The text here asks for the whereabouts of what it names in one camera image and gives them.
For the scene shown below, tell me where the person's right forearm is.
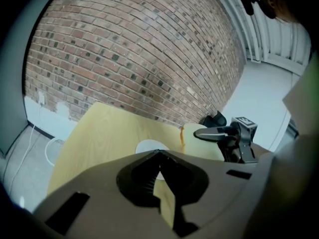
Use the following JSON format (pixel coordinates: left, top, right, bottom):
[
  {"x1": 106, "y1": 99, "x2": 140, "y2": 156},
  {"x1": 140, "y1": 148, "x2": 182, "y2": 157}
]
[{"x1": 250, "y1": 142, "x2": 277, "y2": 162}]

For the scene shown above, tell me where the wooden table with black base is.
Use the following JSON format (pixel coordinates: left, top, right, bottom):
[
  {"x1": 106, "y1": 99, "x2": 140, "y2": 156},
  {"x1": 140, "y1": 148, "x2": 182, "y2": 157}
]
[{"x1": 46, "y1": 102, "x2": 225, "y2": 230}]

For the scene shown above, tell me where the black office chair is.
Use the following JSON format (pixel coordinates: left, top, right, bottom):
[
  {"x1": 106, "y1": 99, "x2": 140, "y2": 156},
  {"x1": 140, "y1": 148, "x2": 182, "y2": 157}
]
[{"x1": 201, "y1": 110, "x2": 228, "y2": 128}]

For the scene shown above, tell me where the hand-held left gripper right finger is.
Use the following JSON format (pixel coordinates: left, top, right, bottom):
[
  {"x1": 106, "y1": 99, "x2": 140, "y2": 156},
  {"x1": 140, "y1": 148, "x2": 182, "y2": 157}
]
[{"x1": 159, "y1": 150, "x2": 209, "y2": 238}]

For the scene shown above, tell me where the white wire wastebasket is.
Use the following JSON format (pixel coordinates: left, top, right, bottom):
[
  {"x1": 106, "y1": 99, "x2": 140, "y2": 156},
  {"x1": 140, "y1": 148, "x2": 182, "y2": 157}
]
[{"x1": 44, "y1": 137, "x2": 67, "y2": 167}]

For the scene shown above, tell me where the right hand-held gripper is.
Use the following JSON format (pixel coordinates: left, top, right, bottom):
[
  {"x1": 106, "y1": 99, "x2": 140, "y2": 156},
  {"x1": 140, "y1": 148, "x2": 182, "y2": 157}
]
[{"x1": 193, "y1": 117, "x2": 259, "y2": 164}]

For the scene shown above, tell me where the white charger cable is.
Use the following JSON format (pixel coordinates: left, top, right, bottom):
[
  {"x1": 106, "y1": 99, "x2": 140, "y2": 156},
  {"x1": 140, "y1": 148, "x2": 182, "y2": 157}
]
[{"x1": 2, "y1": 104, "x2": 43, "y2": 185}]

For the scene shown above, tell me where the white round plate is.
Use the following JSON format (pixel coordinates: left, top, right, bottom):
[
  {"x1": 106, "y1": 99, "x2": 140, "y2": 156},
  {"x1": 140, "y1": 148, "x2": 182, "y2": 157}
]
[{"x1": 135, "y1": 139, "x2": 171, "y2": 182}]

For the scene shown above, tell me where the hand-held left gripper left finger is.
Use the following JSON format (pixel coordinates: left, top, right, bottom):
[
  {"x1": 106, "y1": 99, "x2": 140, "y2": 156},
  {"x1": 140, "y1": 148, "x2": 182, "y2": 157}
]
[{"x1": 116, "y1": 154, "x2": 161, "y2": 208}]

